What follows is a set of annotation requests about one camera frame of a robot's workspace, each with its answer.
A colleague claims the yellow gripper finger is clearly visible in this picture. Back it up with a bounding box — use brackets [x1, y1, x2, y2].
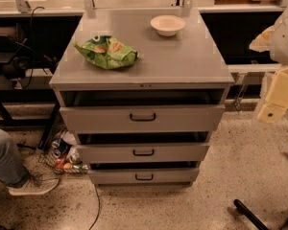
[249, 26, 274, 53]
[257, 104, 286, 124]

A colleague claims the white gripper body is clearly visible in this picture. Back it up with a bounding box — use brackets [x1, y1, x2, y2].
[266, 67, 288, 110]

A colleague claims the grey top drawer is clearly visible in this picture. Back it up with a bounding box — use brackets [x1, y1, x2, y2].
[60, 105, 225, 134]

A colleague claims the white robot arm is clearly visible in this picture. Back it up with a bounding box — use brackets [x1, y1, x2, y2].
[249, 7, 288, 124]

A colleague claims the grey bottom drawer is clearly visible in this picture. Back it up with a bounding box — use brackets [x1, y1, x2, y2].
[88, 168, 200, 184]

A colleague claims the grey drawer cabinet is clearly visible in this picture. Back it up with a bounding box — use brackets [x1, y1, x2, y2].
[49, 7, 236, 188]

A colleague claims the white bowl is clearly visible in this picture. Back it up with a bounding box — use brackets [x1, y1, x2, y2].
[151, 15, 185, 36]

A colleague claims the black chair base leg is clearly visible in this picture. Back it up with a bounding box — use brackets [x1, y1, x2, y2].
[233, 199, 269, 230]

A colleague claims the green chip bag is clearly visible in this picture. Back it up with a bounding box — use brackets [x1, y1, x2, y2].
[73, 35, 139, 70]

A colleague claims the grey sneaker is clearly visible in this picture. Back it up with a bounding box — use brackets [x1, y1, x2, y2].
[8, 177, 59, 196]

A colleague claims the black machine on shelf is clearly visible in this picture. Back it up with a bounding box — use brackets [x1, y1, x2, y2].
[0, 23, 58, 89]

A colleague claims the person leg in jeans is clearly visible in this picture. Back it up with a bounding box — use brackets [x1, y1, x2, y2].
[0, 129, 30, 189]

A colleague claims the black floor cable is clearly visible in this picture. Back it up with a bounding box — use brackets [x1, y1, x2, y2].
[87, 184, 102, 230]

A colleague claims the wire basket of cans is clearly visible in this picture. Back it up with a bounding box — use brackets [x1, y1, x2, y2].
[39, 128, 88, 174]

